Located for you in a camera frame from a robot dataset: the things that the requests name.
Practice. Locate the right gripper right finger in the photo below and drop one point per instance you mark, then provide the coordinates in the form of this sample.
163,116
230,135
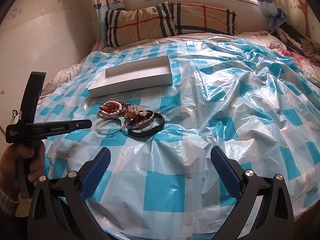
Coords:
274,220

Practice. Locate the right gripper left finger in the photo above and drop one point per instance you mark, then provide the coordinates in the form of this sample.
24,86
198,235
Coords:
58,207

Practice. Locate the silver metal bangle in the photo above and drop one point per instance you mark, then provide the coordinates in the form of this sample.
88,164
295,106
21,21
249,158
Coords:
109,126

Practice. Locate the left forearm knit sleeve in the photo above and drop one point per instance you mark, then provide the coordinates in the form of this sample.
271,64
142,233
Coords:
8,206

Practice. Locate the person's left hand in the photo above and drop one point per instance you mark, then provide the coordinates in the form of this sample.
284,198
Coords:
18,162

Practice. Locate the blue checkered plastic sheet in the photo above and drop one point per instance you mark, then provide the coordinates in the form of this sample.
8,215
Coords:
252,102

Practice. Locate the patterned wide bangle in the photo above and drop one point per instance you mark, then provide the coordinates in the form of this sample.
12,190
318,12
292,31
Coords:
140,120

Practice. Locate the white shallow cardboard box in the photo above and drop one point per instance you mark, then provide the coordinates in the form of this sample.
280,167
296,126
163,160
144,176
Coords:
134,75

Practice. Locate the plaid beige pillow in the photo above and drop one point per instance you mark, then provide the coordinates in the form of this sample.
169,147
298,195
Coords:
167,19

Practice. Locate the pile of dark clothes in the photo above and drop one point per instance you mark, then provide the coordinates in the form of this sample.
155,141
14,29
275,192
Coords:
296,42

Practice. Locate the pink cartoon curtain right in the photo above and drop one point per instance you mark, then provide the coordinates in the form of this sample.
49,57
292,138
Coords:
275,11

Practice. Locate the white board leaning on wall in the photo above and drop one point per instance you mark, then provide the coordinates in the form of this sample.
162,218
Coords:
45,44

